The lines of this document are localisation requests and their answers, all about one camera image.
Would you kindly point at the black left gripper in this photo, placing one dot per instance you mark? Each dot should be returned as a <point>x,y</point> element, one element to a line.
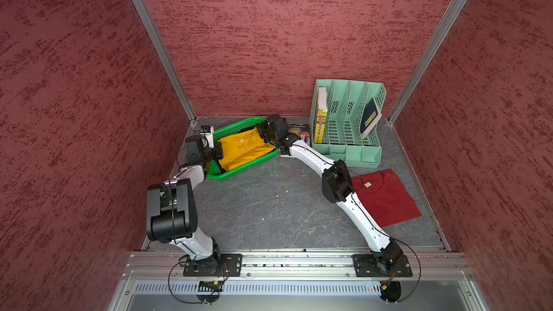
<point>217,149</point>

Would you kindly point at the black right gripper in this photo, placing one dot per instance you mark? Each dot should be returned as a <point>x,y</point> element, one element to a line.
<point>263,126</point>

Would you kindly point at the yellow t-shirt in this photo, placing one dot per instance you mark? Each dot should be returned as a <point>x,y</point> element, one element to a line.
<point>242,148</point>

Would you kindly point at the red t-shirt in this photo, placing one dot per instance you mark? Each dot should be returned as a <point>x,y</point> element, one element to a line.
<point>383,195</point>

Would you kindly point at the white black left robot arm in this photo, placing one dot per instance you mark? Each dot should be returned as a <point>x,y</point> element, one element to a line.
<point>171,216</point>

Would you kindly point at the green plastic basket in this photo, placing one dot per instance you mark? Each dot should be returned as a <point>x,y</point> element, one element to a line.
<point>237,127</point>

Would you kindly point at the black book with gold circle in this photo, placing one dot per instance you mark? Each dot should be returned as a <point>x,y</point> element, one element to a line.
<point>299,128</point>

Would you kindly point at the red white pen box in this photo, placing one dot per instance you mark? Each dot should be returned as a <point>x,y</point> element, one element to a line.
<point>306,137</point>

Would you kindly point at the yellow white book in organizer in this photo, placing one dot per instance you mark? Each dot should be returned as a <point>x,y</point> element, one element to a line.
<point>321,112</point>

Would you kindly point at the mint green file organizer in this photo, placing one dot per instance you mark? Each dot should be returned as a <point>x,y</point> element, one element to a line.
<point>346,101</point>

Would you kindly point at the dark blue book in organizer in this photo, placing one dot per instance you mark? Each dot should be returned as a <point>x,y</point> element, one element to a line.
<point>370,118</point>

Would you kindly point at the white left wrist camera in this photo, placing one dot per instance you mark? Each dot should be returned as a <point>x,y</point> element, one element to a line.
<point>207,134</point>

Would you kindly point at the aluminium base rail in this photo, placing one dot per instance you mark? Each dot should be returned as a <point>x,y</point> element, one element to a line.
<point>319,272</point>

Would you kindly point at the left aluminium corner post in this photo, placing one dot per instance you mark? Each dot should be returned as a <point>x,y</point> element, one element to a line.
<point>157,41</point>

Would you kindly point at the aluminium corner post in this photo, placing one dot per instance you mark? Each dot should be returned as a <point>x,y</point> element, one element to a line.
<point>446,23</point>
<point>157,41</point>

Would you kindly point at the right aluminium corner post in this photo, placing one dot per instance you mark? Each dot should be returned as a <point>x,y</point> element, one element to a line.
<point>446,23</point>

